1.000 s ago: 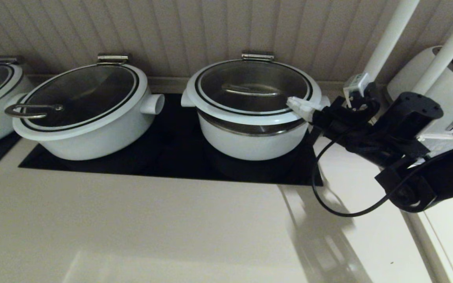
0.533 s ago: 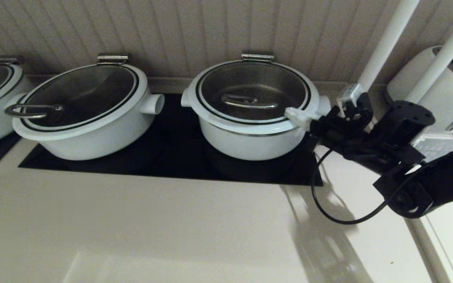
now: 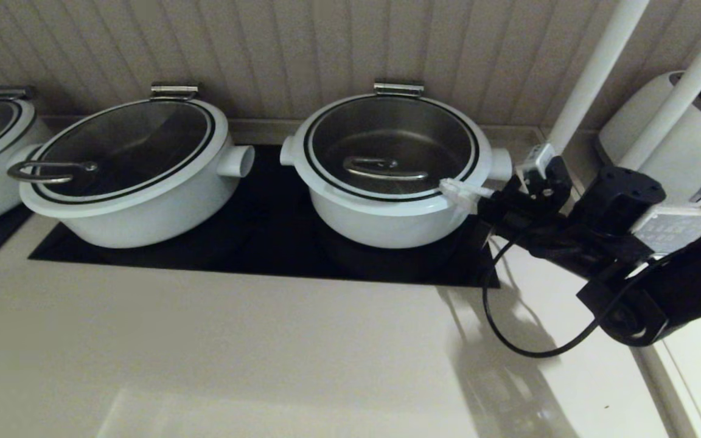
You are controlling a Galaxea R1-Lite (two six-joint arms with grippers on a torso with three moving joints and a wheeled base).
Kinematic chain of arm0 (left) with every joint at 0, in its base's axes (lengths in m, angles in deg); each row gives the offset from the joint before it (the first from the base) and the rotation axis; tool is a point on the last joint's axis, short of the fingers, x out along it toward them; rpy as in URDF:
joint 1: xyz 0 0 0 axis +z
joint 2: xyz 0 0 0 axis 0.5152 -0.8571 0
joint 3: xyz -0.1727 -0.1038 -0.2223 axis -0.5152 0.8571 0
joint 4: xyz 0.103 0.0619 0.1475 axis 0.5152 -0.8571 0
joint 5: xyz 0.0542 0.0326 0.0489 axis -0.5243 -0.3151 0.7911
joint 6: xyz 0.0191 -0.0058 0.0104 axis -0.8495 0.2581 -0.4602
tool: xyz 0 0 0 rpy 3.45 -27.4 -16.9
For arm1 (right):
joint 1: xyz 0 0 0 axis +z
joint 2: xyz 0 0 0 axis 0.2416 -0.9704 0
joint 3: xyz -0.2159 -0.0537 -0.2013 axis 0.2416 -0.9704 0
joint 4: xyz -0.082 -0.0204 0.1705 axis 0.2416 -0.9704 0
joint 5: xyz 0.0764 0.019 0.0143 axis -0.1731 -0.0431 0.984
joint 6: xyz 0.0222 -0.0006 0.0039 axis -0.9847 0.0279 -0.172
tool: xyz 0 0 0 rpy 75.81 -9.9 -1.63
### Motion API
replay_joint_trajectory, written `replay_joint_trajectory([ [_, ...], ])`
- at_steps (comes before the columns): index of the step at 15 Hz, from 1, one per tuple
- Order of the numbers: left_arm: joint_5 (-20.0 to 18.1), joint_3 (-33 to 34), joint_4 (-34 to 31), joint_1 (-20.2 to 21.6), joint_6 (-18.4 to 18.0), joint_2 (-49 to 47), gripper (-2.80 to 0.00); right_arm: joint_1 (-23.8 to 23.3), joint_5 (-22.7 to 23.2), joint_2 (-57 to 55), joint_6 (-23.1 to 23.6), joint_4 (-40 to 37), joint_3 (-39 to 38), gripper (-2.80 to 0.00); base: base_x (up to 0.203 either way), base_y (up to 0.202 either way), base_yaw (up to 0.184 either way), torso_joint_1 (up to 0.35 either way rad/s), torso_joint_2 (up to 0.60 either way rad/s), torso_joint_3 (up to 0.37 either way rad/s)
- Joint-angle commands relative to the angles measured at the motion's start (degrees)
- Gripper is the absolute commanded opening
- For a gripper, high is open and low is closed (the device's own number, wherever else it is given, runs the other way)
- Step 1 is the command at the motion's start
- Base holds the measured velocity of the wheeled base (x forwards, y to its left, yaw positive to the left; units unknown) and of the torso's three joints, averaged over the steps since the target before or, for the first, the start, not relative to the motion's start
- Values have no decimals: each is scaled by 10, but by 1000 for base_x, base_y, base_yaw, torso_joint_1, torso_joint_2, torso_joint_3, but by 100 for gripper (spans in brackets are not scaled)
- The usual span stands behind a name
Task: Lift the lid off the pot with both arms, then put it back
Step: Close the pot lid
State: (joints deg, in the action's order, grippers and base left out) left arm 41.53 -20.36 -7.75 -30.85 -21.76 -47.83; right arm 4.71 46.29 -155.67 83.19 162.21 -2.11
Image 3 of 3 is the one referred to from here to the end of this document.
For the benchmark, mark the white support pole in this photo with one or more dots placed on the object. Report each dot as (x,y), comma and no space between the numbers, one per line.
(679,91)
(594,73)

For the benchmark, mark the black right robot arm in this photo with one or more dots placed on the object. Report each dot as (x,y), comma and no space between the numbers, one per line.
(691,286)

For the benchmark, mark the white toaster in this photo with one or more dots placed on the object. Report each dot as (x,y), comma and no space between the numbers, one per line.
(685,152)

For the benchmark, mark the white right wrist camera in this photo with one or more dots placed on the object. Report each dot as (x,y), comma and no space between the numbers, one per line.
(536,161)

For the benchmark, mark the large black induction cooktop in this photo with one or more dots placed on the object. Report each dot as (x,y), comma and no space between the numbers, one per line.
(277,243)

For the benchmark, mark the glass lid with white rim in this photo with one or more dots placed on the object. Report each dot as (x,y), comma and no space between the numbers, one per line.
(387,121)

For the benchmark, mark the clear acrylic sign holder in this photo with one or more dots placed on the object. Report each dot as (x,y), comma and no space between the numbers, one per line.
(673,228)

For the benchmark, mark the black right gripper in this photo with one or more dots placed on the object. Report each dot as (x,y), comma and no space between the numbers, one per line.
(533,219)

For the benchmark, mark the white pot middle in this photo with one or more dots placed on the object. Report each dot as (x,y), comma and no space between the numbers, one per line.
(125,140)

